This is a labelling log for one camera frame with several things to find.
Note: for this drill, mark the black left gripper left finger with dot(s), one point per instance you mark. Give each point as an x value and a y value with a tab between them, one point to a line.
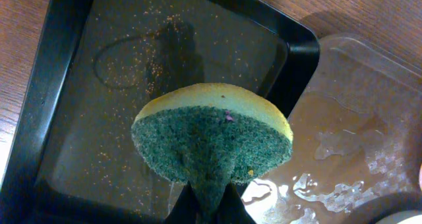
185	209

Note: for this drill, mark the black rectangular sponge tray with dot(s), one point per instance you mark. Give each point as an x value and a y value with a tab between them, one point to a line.
99	62

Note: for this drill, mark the cream white plate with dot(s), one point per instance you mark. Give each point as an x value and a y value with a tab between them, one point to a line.
395	217

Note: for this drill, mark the brown translucent serving tray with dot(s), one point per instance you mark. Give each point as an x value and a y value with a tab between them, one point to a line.
357	141

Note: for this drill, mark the green and yellow sponge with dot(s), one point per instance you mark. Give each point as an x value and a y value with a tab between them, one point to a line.
210	135

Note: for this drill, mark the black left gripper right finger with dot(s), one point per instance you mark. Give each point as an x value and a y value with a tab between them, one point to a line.
231	209

